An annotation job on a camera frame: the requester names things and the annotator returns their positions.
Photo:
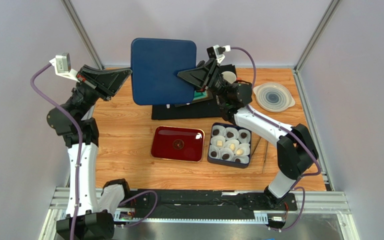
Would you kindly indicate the aluminium frame rail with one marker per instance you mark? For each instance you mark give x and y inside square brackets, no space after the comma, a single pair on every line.
[300,212]

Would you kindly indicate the white paper cup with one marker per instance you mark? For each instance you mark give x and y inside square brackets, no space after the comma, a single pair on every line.
[214,148]
[246,147]
[232,129]
[248,139]
[241,159]
[225,150]
[221,128]
[228,142]
[215,138]

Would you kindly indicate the metal serving tongs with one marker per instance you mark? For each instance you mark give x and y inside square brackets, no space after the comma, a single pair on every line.
[259,156]

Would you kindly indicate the dark blue box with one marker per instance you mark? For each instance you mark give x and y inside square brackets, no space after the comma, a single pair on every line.
[229,163]

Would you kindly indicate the white round lid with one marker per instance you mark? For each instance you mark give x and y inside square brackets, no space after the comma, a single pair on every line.
[273,97]

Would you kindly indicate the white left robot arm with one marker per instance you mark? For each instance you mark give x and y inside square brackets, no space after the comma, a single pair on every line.
[78,159]

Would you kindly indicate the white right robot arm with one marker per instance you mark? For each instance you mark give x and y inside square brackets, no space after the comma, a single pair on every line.
[296,150]

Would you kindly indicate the teal square plate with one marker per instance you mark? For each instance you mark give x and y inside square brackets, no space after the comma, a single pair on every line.
[199,96]

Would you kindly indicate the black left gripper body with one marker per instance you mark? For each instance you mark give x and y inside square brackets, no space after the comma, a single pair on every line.
[82,80]

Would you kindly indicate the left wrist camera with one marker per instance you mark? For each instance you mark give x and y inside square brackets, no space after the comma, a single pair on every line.
[64,65]

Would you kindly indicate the black cloth placemat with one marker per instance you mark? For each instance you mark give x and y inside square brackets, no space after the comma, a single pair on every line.
[202,109]

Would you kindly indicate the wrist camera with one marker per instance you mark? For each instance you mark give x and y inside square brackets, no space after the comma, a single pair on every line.
[64,65]
[218,52]

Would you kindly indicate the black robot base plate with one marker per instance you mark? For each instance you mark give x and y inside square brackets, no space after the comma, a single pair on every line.
[206,205]

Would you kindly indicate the orange ceramic mug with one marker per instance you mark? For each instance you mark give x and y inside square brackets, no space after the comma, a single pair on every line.
[230,77]

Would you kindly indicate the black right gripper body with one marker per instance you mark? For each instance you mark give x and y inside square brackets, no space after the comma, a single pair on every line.
[211,77]

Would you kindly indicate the dark blue box lid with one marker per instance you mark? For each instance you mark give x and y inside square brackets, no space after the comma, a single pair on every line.
[155,63]

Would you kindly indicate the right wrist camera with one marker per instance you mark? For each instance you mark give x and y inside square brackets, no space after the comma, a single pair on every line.
[218,52]

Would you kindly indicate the red lacquer chocolate tray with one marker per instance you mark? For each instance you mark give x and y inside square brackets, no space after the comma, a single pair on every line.
[178,144]

